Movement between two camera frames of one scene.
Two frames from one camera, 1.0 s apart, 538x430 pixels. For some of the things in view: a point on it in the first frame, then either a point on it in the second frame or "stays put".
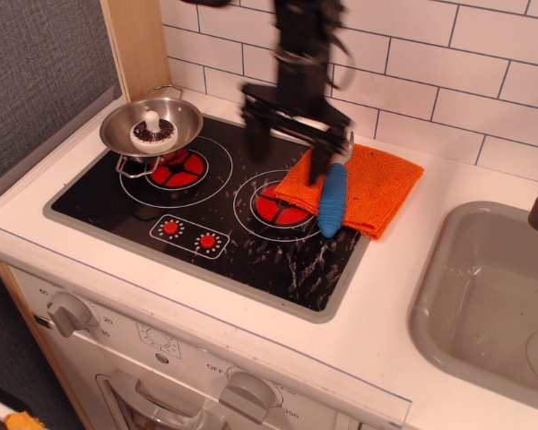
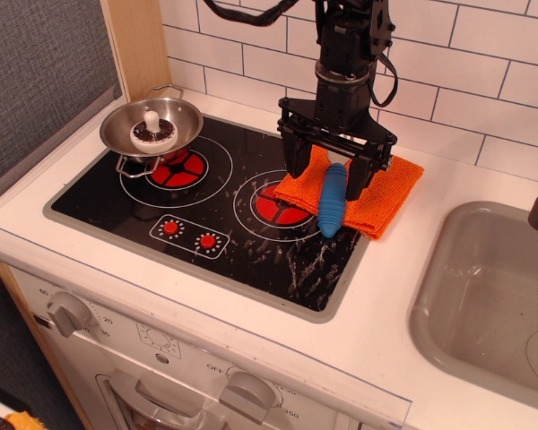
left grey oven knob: x=68 y=313 stays put
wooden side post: x=136 y=34 stays put
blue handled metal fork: x=334 y=202 stays put
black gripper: x=299 y=98 to x=340 y=117
